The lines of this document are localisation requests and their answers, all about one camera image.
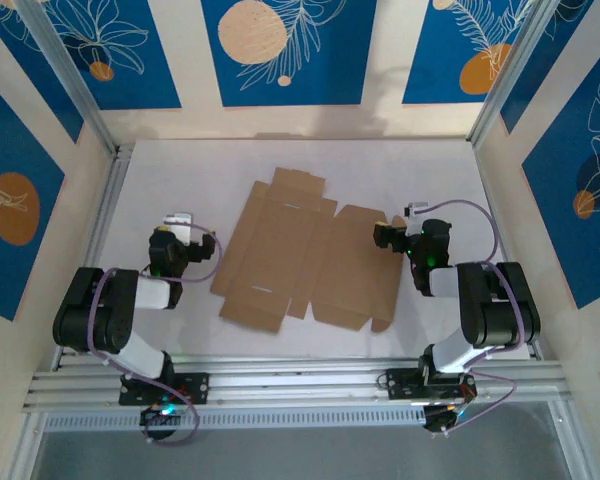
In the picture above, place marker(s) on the brown cardboard paper box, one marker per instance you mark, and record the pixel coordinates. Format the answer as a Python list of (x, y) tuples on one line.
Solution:
[(280, 240)]

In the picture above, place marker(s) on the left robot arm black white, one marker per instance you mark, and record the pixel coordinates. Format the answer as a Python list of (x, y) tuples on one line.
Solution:
[(105, 320)]

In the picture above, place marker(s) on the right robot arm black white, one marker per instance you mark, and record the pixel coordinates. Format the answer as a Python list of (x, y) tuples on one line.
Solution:
[(500, 310)]

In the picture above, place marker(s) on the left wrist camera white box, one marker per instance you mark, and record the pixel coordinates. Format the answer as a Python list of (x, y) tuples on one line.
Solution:
[(179, 226)]

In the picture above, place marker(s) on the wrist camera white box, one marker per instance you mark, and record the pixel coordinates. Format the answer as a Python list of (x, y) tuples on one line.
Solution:
[(416, 209), (179, 226)]

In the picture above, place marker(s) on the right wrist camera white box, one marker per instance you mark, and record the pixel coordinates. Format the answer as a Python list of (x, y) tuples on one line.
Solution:
[(416, 209)]

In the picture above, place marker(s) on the aluminium side rail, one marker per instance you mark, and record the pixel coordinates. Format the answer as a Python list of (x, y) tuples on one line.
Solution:
[(486, 175), (114, 175)]

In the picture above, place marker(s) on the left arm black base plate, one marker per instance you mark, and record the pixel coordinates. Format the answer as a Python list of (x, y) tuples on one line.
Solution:
[(195, 387)]

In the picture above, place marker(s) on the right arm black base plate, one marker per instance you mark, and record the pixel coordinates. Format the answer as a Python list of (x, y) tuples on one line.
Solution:
[(402, 384)]

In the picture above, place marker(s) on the aluminium base rail beam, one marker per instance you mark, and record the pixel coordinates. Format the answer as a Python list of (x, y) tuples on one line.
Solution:
[(300, 385)]

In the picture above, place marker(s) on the aluminium frame post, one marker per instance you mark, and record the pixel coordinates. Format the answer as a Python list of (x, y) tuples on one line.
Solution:
[(522, 65), (65, 65)]

